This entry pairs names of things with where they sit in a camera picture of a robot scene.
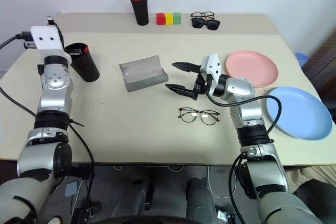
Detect dark brown wooden furniture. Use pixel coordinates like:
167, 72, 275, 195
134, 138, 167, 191
301, 28, 336, 125

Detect black framed clear glasses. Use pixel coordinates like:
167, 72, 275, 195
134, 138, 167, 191
191, 10, 215, 20

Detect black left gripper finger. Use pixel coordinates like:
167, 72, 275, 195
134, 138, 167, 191
46, 15, 66, 49

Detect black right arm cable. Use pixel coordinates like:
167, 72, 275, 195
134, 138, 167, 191
206, 90, 281, 224

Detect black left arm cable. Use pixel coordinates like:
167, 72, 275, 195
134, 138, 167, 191
0, 31, 96, 209

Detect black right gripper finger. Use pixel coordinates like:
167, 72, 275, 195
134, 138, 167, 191
172, 61, 202, 73
164, 83, 198, 101

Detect blue plate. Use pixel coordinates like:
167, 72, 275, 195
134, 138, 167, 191
266, 86, 333, 141

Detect black electronic box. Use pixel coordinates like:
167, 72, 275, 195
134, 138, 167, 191
70, 207, 97, 224
216, 209, 237, 224

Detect white floor cable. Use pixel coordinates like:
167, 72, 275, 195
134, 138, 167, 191
206, 166, 232, 199

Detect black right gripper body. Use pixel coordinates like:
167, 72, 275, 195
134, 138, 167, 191
193, 72, 211, 97

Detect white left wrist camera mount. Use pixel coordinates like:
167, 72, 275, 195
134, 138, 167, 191
29, 25, 72, 65

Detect grey glasses case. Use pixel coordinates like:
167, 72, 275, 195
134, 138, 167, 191
119, 55, 169, 93

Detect pink plate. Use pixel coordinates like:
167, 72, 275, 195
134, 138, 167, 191
225, 50, 279, 89

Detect small grey box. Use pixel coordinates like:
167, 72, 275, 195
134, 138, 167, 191
65, 181, 79, 198

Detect dark grey rounded shape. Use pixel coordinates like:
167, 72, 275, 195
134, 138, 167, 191
185, 177, 220, 219
111, 175, 155, 218

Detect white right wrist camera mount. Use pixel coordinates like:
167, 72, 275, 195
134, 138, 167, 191
199, 53, 224, 86

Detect tortoiseshell round glasses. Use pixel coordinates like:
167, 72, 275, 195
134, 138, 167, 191
178, 106, 221, 126

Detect black tool holder cup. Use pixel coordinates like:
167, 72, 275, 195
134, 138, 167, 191
130, 0, 149, 26

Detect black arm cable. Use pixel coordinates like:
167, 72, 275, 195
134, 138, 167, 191
0, 31, 96, 209
206, 90, 281, 224

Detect black plastic cup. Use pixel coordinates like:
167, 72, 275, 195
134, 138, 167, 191
64, 42, 100, 82

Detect red capped marker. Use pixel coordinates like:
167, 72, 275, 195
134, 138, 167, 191
68, 45, 89, 56

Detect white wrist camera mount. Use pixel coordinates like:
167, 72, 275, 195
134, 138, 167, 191
199, 53, 224, 86
29, 25, 72, 65

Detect black sunglasses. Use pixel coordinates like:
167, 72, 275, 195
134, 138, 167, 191
191, 17, 221, 31

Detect beige corrugated cardboard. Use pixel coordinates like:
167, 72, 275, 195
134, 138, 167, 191
285, 165, 336, 183

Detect blue plastic container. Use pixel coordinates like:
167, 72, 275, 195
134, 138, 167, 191
293, 52, 308, 66

